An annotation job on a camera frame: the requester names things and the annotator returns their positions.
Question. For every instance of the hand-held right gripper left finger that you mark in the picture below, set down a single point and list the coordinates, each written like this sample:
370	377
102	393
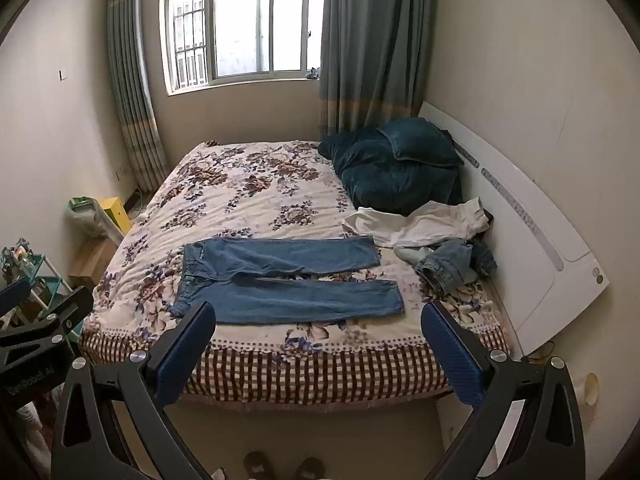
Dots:
184	350

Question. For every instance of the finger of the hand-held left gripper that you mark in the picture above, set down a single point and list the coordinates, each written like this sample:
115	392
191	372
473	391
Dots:
12	296
70	307

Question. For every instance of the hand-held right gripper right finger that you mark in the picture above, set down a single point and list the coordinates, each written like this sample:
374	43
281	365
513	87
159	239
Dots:
452	355

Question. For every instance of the blue denim pants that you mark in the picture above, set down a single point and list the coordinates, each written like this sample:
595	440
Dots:
280	260

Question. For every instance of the teal shelf rack with items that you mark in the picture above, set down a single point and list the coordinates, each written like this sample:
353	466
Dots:
35	280

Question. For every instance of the wooden nightstand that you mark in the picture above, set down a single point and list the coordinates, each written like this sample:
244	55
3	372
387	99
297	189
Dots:
92	262

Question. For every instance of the clear plastic bag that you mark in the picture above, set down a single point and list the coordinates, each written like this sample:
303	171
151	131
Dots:
87	220

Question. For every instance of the crumpled light denim garment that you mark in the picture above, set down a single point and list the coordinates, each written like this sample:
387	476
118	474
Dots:
450	265

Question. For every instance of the yellow box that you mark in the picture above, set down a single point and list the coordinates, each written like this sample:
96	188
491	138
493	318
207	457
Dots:
117	212

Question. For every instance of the white garment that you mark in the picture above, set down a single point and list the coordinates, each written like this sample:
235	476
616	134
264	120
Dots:
425	222

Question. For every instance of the white headboard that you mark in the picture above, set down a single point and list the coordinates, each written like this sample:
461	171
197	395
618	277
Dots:
525	240

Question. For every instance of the cream round object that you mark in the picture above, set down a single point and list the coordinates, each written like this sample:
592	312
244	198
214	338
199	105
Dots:
591	389

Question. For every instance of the floral bed blanket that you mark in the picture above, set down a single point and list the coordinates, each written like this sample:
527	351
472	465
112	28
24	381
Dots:
260	195

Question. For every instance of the dark teal blanket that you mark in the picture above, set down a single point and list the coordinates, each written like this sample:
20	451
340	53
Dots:
395	180

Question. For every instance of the dark teal pillow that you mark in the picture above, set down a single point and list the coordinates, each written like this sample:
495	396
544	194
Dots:
420	142

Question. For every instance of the grey-blue striped curtain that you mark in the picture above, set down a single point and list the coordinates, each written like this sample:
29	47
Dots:
135	85
370	45

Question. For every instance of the window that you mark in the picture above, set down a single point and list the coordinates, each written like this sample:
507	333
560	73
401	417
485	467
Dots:
240	25

